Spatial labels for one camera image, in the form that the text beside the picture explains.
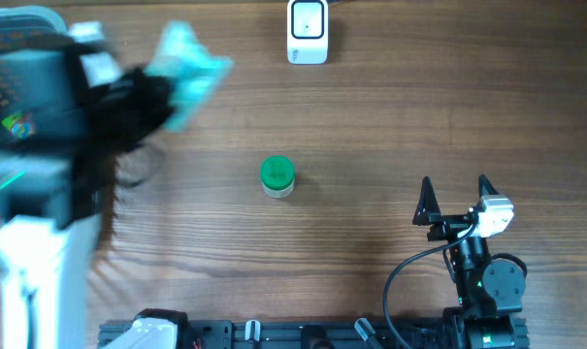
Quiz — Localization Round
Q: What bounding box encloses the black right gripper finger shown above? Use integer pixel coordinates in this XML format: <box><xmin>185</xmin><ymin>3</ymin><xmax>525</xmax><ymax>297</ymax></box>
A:
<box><xmin>478</xmin><ymin>174</ymin><xmax>499</xmax><ymax>197</ymax></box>
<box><xmin>412</xmin><ymin>176</ymin><xmax>441</xmax><ymax>226</ymax></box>

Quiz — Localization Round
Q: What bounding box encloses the teal wet wipes pack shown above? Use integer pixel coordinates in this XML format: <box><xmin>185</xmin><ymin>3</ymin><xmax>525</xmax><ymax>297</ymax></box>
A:
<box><xmin>147</xmin><ymin>20</ymin><xmax>233</xmax><ymax>132</ymax></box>

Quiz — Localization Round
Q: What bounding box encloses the colourful Haribo candy bag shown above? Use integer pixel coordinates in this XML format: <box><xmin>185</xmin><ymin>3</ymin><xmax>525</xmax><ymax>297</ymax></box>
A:
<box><xmin>2</xmin><ymin>111</ymin><xmax>36</xmax><ymax>139</ymax></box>

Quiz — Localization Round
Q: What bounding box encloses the green lid jar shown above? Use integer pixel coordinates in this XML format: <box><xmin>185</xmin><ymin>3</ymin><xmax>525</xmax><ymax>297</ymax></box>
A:
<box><xmin>260</xmin><ymin>155</ymin><xmax>296</xmax><ymax>199</ymax></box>

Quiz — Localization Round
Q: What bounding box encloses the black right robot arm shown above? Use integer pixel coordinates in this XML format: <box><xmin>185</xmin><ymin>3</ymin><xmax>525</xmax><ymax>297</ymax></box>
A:
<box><xmin>412</xmin><ymin>174</ymin><xmax>530</xmax><ymax>349</ymax></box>

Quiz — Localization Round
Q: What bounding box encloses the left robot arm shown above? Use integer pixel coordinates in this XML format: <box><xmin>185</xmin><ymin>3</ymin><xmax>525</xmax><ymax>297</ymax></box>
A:
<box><xmin>0</xmin><ymin>44</ymin><xmax>173</xmax><ymax>348</ymax></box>

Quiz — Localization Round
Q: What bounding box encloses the white barcode scanner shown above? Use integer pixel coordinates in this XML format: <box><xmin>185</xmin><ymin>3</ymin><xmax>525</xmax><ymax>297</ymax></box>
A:
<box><xmin>286</xmin><ymin>0</ymin><xmax>329</xmax><ymax>65</ymax></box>

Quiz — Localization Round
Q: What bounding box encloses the grey plastic basket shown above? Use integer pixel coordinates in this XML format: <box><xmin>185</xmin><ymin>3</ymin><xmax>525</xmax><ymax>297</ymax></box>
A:
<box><xmin>0</xmin><ymin>5</ymin><xmax>105</xmax><ymax>270</ymax></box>

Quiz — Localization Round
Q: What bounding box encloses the black camera cable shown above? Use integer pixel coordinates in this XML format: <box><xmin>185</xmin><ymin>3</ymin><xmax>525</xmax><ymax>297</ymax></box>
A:
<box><xmin>382</xmin><ymin>207</ymin><xmax>481</xmax><ymax>349</ymax></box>

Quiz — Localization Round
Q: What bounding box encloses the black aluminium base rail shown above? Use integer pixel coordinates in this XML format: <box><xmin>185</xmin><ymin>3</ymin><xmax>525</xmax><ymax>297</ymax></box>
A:
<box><xmin>97</xmin><ymin>309</ymin><xmax>530</xmax><ymax>349</ymax></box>

